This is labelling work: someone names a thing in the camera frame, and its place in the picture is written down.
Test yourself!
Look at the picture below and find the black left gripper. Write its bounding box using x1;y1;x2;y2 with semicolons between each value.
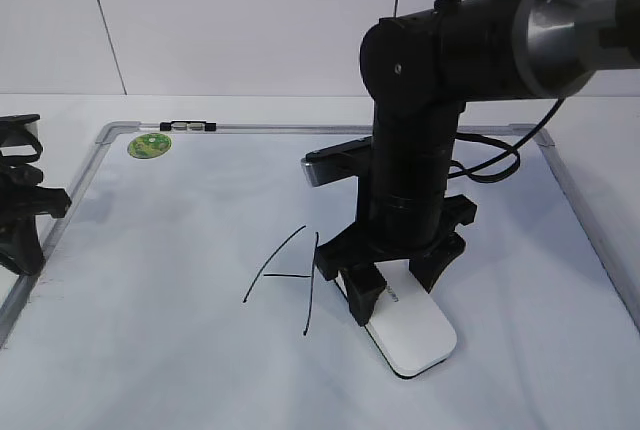
1;149;71;276

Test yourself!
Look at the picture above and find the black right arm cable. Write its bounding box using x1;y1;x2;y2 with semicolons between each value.
448;94;564;185

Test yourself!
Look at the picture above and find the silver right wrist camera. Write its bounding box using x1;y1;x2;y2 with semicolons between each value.
301;136;372;187

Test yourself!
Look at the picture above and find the white board eraser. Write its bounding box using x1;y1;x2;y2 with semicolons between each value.
364;261;458;379

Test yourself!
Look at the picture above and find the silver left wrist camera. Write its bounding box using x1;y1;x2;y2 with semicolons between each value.
1;114;42;153

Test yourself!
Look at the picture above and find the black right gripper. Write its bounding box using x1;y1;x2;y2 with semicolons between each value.
315;195;477;326

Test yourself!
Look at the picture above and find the white board with grey frame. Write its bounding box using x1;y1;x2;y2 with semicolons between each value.
1;126;639;429

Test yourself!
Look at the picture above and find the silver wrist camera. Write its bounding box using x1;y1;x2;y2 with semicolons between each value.
1;114;42;153
301;136;372;187

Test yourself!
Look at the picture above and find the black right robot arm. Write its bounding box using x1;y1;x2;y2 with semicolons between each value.
304;0;639;325

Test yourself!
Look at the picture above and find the round green sticker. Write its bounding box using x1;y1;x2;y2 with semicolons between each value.
127;133;172;160

